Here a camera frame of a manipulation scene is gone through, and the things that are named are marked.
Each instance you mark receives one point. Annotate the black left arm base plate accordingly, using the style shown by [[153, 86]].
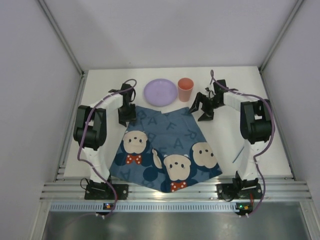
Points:
[[104, 192]]

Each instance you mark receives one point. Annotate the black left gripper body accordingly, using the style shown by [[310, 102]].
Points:
[[126, 114]]

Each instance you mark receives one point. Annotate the blue bear print placemat cloth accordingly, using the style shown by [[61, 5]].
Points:
[[166, 152]]

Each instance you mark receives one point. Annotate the blue plastic fork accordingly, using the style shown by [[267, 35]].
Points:
[[238, 154]]

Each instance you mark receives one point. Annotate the right aluminium frame post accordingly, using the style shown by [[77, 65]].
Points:
[[281, 33]]

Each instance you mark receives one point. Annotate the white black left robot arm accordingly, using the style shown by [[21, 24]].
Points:
[[90, 129]]

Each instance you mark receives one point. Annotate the aluminium frame post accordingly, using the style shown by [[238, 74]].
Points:
[[281, 33], [60, 35]]

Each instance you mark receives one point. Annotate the blue slotted cable duct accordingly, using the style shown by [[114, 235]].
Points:
[[146, 207]]

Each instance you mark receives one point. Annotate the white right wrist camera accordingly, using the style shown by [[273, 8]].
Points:
[[209, 92]]

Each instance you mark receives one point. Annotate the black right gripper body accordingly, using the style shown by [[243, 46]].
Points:
[[207, 104]]

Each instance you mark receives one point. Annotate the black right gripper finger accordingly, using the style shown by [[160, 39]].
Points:
[[199, 99], [206, 116]]

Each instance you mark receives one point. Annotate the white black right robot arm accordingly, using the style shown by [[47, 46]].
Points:
[[257, 128]]

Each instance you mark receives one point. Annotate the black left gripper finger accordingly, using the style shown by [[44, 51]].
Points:
[[123, 122], [133, 119]]

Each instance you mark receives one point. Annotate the purple plastic plate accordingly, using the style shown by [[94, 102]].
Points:
[[160, 92]]

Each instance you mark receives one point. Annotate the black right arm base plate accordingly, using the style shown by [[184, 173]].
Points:
[[228, 193]]

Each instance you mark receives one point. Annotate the coral plastic cup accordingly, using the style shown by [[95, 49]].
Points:
[[185, 87]]

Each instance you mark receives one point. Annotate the left aluminium frame post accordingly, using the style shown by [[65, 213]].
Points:
[[60, 35]]

